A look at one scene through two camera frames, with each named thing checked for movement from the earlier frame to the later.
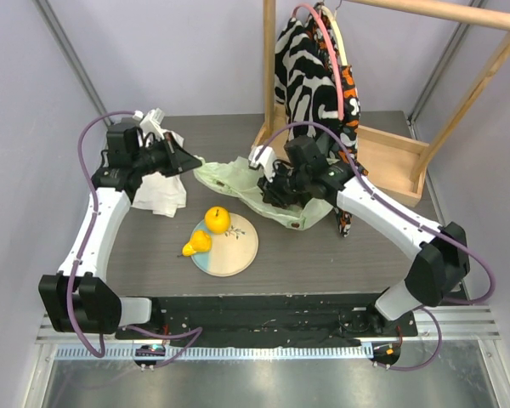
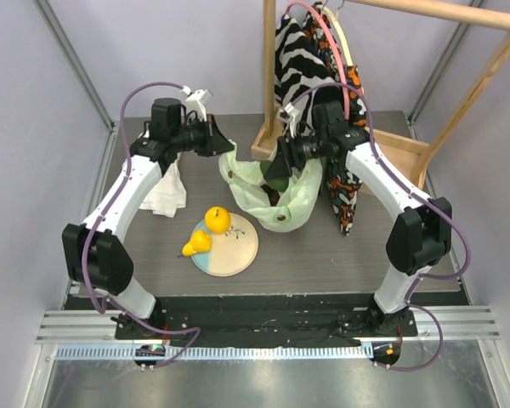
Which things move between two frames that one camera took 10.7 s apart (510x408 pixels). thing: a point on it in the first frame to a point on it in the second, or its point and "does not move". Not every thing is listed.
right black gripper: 270,189 to 287,154
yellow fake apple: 218,220 does not move
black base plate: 267,321 does not move
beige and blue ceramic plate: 232,252 does not move
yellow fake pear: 199,242 does not move
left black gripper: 178,160 to 215,142
